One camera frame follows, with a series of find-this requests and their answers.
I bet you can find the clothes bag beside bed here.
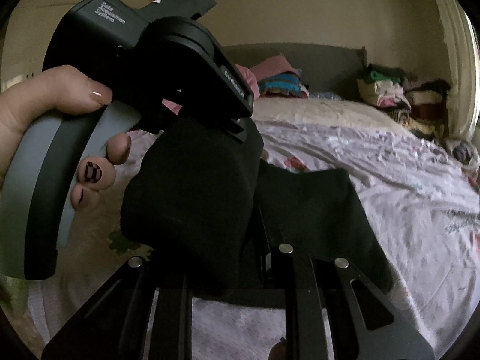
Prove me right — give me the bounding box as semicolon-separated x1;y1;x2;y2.
445;138;479;170

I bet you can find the left hand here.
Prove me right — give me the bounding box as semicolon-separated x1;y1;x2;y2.
1;66;131;213

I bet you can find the black IKISS shirt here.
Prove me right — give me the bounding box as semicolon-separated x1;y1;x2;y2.
120;121;393;294

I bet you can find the white strawberry print bedsheet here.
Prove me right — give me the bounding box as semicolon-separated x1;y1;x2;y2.
27;121;479;358

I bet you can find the pile of mixed clothes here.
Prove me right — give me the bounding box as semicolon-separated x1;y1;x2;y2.
356;64;451;141

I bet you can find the pink blanket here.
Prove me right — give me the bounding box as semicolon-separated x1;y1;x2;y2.
235;54;302;101

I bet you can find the cream mattress cover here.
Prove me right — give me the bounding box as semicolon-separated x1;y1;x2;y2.
252;97;413;137

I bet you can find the cream curtain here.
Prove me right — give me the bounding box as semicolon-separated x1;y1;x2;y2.
435;0;479;141

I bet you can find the dark grey headboard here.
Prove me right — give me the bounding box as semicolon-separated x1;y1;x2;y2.
224;42;368;100

